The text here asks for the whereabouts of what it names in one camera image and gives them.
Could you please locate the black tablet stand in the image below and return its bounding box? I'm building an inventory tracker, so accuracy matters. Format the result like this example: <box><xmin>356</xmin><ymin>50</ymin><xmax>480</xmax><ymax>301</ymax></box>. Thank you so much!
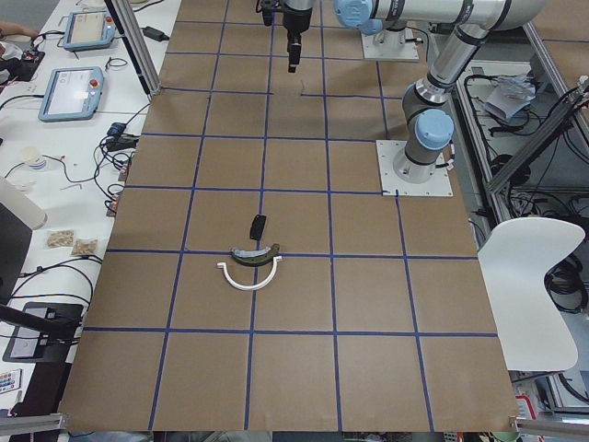
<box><xmin>1</xmin><ymin>302</ymin><xmax>83</xmax><ymax>363</ymax></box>

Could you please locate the white plastic chair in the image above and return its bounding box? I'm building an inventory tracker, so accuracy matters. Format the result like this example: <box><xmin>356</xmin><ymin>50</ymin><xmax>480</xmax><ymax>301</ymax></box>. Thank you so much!
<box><xmin>478</xmin><ymin>217</ymin><xmax>584</xmax><ymax>372</ymax></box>

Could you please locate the aluminium frame post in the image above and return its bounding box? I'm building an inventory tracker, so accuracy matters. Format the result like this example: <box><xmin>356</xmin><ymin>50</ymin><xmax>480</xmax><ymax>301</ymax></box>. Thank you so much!
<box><xmin>105</xmin><ymin>0</ymin><xmax>161</xmax><ymax>97</ymax></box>

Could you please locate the near blue teach pendant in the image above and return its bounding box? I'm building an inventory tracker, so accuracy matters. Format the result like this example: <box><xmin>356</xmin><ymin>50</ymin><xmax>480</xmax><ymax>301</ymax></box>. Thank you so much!
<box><xmin>38</xmin><ymin>66</ymin><xmax>104</xmax><ymax>122</ymax></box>

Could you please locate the blue teach pendant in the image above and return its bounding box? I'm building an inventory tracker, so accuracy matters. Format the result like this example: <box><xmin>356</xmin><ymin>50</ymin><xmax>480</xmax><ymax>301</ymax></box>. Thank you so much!
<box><xmin>38</xmin><ymin>66</ymin><xmax>104</xmax><ymax>122</ymax></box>
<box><xmin>63</xmin><ymin>10</ymin><xmax>115</xmax><ymax>52</ymax></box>

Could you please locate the black power adapter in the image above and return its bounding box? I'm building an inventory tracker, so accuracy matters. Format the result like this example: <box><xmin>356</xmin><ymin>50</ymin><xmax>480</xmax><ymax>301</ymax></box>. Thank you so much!
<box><xmin>142</xmin><ymin>26</ymin><xmax>169</xmax><ymax>41</ymax></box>

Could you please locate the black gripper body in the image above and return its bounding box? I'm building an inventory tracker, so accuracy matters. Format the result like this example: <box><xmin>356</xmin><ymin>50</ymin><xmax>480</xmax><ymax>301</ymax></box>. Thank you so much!
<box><xmin>282</xmin><ymin>0</ymin><xmax>313</xmax><ymax>52</ymax></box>

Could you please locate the white semicircular plastic part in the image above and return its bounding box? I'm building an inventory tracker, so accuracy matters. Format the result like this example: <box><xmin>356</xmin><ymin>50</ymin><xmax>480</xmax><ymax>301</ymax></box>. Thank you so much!
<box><xmin>215</xmin><ymin>256</ymin><xmax>283</xmax><ymax>292</ymax></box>

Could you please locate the black rectangular brake pad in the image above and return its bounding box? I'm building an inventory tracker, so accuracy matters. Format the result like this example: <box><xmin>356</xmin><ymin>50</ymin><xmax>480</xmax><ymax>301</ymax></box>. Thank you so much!
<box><xmin>249</xmin><ymin>214</ymin><xmax>267</xmax><ymax>241</ymax></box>

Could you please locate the far blue teach pendant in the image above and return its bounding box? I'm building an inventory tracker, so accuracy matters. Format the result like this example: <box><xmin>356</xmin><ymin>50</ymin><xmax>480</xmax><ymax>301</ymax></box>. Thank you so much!
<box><xmin>63</xmin><ymin>10</ymin><xmax>115</xmax><ymax>52</ymax></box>

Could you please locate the blue usb hub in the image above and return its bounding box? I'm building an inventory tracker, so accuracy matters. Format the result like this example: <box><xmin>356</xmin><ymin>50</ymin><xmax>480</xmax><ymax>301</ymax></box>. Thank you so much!
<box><xmin>107</xmin><ymin>122</ymin><xmax>127</xmax><ymax>137</ymax></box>

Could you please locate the dark curved brake shoe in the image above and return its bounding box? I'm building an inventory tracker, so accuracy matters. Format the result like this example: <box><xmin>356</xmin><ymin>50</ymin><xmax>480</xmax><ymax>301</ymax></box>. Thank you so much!
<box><xmin>230</xmin><ymin>243</ymin><xmax>280</xmax><ymax>267</ymax></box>

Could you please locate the white paper cup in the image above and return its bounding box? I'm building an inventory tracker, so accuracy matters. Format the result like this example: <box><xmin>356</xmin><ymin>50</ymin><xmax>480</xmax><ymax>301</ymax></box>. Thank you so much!
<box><xmin>19</xmin><ymin>145</ymin><xmax>47</xmax><ymax>170</ymax></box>

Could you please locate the bag of small parts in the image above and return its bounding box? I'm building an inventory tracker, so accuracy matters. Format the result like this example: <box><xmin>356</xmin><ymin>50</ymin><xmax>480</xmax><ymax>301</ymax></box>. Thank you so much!
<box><xmin>71</xmin><ymin>238</ymin><xmax>99</xmax><ymax>257</ymax></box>
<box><xmin>45</xmin><ymin>229</ymin><xmax>75</xmax><ymax>249</ymax></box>

